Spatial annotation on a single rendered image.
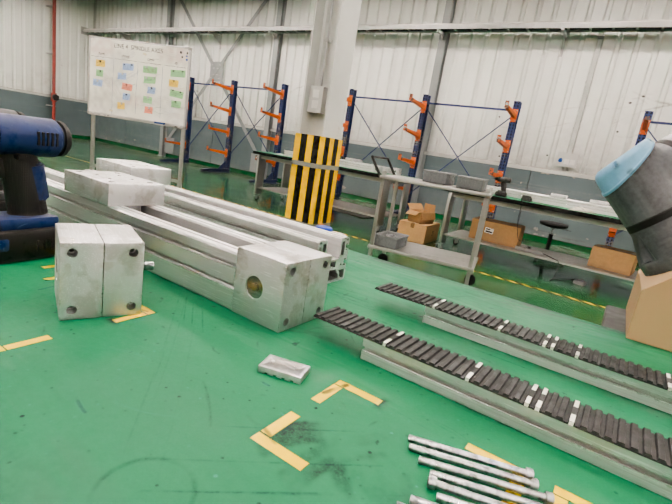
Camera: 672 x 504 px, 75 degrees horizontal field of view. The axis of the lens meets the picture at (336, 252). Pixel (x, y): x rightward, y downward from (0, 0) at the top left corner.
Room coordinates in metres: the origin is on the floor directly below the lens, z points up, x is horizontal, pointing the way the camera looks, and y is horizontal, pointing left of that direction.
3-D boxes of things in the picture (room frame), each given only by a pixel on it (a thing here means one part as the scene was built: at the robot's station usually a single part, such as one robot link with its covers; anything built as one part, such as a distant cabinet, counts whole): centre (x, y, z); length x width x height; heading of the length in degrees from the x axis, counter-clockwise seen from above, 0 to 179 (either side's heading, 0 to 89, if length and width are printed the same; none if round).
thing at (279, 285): (0.61, 0.06, 0.83); 0.12 x 0.09 x 0.10; 147
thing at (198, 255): (0.84, 0.44, 0.82); 0.80 x 0.10 x 0.09; 57
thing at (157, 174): (1.13, 0.55, 0.87); 0.16 x 0.11 x 0.07; 57
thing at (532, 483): (0.32, -0.14, 0.78); 0.11 x 0.01 x 0.01; 75
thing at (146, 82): (6.03, 2.92, 0.97); 1.51 x 0.50 x 1.95; 78
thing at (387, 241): (3.83, -0.73, 0.50); 1.03 x 0.55 x 1.01; 70
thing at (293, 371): (0.43, 0.04, 0.78); 0.05 x 0.03 x 0.01; 75
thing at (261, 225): (1.00, 0.34, 0.82); 0.80 x 0.10 x 0.09; 57
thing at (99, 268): (0.54, 0.29, 0.83); 0.11 x 0.10 x 0.10; 126
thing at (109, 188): (0.84, 0.44, 0.87); 0.16 x 0.11 x 0.07; 57
